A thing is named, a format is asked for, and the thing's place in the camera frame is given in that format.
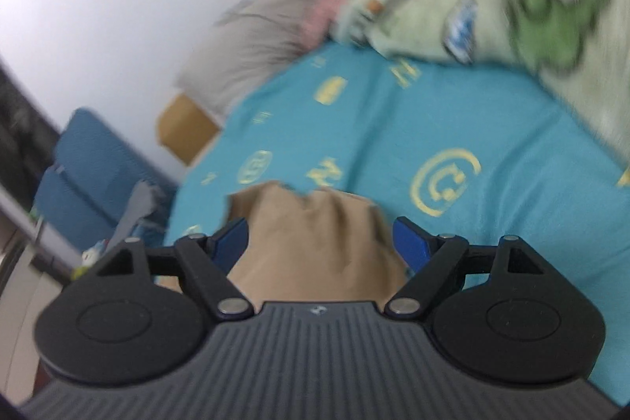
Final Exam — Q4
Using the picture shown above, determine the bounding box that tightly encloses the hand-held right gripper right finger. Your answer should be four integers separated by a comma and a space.
385, 216, 545, 321

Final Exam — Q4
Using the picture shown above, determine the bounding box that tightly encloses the grey cloth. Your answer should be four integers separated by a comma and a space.
106, 180, 165, 253

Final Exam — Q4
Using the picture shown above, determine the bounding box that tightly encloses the teal printed bed sheet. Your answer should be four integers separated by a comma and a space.
162, 41, 630, 403

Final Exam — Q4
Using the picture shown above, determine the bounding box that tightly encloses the wooden bed frame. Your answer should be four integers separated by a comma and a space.
156, 93, 222, 166

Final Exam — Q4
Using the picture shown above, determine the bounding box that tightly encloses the grey pillow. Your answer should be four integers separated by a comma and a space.
176, 0, 362, 128

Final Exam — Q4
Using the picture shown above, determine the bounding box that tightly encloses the blue folding chair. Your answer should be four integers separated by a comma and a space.
30, 107, 179, 268

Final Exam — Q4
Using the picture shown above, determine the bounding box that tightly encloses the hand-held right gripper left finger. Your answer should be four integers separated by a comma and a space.
95, 218, 256, 321

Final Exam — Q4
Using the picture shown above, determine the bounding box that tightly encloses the tan cloth garment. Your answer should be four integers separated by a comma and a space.
156, 180, 409, 305

